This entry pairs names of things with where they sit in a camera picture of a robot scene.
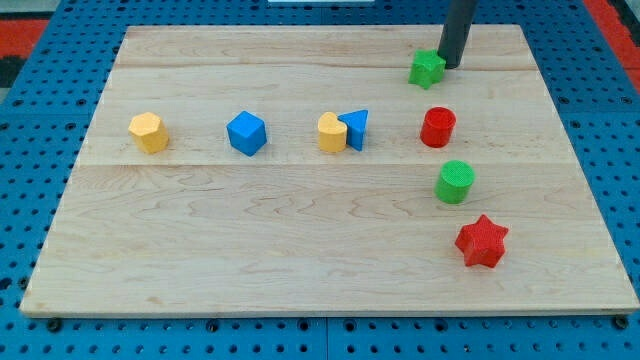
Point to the yellow heart block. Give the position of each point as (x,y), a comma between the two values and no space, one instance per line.
(332,133)

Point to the green star block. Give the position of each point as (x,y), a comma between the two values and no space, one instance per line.
(427,68)

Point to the light wooden board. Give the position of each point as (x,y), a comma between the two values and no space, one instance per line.
(200,230)

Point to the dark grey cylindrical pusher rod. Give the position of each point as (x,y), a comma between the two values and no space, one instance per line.
(455,31)

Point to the yellow hexagon block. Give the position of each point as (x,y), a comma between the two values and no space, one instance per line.
(149,132)

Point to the blue triangle block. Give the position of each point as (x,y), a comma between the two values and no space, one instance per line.
(356,123)

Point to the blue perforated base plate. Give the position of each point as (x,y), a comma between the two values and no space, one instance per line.
(48,110)

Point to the blue cube block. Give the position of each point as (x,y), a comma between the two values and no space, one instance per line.
(247,133)

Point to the green cylinder block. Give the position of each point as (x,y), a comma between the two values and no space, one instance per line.
(455,180)

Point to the red cylinder block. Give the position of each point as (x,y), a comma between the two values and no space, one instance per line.
(437,127)

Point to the red star block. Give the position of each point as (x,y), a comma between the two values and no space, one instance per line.
(482,242)

